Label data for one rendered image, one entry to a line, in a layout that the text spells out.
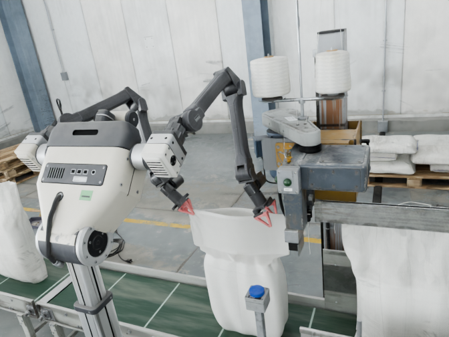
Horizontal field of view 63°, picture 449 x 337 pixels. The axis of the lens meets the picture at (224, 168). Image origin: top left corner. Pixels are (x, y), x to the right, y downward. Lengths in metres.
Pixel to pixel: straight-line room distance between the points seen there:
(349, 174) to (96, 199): 0.84
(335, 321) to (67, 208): 1.40
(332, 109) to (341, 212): 0.49
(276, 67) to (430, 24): 4.98
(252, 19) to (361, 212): 5.03
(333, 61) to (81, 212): 1.06
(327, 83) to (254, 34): 4.79
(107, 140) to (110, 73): 7.13
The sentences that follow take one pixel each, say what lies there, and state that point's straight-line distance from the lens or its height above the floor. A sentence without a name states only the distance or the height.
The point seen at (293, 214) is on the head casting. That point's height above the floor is 1.13.
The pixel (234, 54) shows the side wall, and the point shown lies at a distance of 6.89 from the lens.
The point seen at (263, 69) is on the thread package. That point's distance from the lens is 1.55.
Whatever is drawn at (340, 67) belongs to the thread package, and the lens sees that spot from 1.52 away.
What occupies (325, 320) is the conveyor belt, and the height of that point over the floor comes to 0.38.
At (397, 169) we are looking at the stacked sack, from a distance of 4.36.
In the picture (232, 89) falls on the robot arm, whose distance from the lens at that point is 1.62.
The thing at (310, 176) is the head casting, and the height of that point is 1.29.
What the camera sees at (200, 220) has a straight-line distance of 1.80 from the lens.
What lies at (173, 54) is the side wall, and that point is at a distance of 7.45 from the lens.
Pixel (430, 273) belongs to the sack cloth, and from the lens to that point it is 1.62.
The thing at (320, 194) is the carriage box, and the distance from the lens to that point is 1.69.
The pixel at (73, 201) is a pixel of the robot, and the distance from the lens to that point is 1.31.
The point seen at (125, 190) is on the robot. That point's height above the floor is 1.36.
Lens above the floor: 1.80
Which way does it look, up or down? 20 degrees down
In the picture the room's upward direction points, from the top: 7 degrees counter-clockwise
